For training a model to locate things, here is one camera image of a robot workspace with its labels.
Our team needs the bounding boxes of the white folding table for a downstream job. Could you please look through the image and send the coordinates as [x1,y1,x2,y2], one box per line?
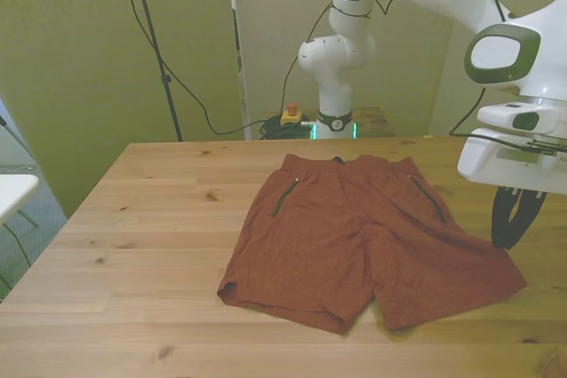
[0,173,42,227]

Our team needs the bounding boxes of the rust orange shorts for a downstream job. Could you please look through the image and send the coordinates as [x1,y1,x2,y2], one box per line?
[215,152,529,336]

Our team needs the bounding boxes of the coiled black cables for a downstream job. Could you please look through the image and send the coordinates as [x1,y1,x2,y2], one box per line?
[259,115,320,140]

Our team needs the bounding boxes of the black camera stand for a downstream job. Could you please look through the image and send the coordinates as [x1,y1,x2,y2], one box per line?
[113,0,185,143]

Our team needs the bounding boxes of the yellow emergency stop button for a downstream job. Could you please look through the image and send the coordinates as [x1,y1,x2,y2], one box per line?
[279,102,305,127]

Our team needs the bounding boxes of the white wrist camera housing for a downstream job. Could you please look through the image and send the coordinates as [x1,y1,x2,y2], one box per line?
[477,102,567,136]

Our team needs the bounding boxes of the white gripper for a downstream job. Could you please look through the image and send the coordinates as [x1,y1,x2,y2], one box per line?
[457,127,567,251]

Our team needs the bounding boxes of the black camera cable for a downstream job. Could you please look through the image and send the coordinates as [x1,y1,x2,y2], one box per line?
[113,0,267,136]

